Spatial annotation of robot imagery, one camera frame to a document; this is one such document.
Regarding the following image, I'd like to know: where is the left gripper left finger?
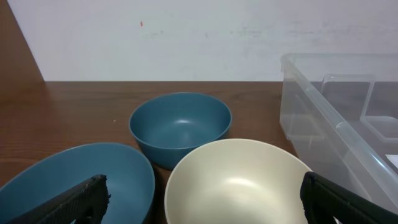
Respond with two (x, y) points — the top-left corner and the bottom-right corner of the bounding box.
(7, 174), (111, 224)

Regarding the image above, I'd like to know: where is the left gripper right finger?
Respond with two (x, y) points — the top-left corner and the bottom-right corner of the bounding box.
(300, 172), (397, 224)

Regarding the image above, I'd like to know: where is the cream beige bowl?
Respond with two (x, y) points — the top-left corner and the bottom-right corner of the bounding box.
(164, 139), (310, 224)

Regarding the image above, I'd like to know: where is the white label in container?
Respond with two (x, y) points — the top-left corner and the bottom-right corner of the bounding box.
(386, 154), (398, 168)

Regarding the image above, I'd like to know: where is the clear plastic storage container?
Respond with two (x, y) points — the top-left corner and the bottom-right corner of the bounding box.
(279, 54), (397, 212)

